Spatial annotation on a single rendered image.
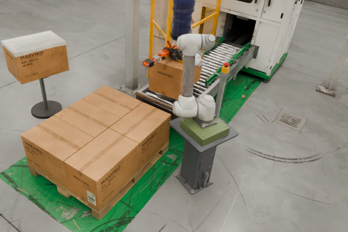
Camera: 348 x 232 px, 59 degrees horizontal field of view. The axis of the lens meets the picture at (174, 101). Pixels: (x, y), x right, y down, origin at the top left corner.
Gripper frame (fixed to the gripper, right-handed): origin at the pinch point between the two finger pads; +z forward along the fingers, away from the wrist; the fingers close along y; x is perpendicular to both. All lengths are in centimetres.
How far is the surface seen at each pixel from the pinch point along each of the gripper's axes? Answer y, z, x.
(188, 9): -43.1, -9.3, 20.0
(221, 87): 47, -52, 47
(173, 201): 121, -66, -76
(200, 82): 65, -14, 69
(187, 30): -19.8, -9.8, 22.1
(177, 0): -52, 1, 14
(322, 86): 116, -155, 278
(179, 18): -32.9, -2.0, 16.5
